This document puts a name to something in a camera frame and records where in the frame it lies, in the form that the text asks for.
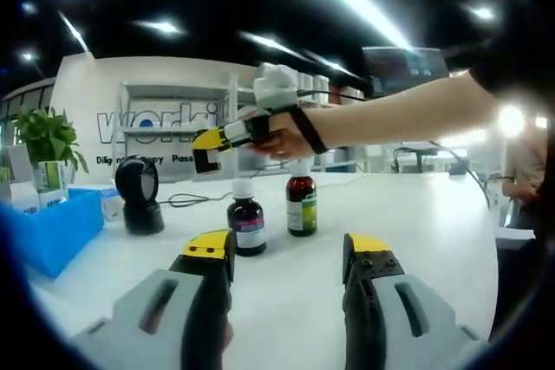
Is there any large white box blue lettering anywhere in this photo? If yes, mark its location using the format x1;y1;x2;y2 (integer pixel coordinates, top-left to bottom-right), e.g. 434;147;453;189
0;181;40;215

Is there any black scanner cable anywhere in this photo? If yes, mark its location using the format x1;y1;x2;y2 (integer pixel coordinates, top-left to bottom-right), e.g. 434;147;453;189
168;191;231;209

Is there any small white carton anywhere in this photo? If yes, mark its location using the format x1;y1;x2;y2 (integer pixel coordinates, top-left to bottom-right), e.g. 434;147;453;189
101;187;125;222

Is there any blue plastic bin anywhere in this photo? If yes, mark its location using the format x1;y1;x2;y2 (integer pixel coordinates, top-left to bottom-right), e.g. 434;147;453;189
0;187;105;279

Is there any white paper sheet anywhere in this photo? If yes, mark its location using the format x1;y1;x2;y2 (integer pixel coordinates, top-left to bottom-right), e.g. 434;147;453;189
496;227;537;250

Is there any tall plain white box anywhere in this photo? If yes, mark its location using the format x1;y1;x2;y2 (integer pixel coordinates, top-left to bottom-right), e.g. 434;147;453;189
6;144;34;183

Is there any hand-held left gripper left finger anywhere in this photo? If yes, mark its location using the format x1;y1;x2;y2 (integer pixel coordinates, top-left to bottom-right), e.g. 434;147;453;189
69;227;238;370

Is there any wide brown medicine bottle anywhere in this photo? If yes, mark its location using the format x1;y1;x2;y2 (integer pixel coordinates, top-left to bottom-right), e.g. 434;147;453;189
226;179;267;257

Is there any green white medicine box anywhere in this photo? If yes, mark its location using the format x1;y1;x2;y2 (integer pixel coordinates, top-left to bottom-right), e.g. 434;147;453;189
36;160;70;191

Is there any black frame desk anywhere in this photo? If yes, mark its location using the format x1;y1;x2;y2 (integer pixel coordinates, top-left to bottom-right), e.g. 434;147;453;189
392;144;434;174

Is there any curved ceiling light strip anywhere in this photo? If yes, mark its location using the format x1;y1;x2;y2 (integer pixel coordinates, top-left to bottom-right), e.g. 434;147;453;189
55;0;412;49

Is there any white table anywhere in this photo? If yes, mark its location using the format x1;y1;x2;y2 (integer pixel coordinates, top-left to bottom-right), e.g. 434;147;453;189
25;170;504;370

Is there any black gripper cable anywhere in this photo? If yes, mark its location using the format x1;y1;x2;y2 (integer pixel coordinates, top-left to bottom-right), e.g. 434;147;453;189
297;88;495;211

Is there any green potted plant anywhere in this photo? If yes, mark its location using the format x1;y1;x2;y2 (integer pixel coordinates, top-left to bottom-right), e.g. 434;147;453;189
16;106;90;174

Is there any person's right hand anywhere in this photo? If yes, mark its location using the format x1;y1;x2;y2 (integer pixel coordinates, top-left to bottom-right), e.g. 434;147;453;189
252;125;316;159

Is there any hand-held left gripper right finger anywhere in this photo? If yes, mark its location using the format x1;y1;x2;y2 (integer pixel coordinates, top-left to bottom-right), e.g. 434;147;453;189
342;233;482;370

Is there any black round barcode scanner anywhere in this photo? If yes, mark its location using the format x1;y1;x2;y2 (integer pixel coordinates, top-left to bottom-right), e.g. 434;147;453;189
114;157;166;236

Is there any tall brown medicine bottle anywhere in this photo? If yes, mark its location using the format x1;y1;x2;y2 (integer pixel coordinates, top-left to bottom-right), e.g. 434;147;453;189
285;160;318;237

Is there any row of white storage bins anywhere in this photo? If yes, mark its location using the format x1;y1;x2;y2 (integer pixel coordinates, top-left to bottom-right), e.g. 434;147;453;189
242;70;369;172

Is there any black wrist strap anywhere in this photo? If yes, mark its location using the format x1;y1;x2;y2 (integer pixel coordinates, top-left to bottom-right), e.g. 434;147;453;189
287;105;330;156

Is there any person's black clothing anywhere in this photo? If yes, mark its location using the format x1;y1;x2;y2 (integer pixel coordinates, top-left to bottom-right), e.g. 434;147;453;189
470;18;555;345

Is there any grey metal shelving rack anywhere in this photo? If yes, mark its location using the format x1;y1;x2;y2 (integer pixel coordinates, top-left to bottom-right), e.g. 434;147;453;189
119;75;369;176

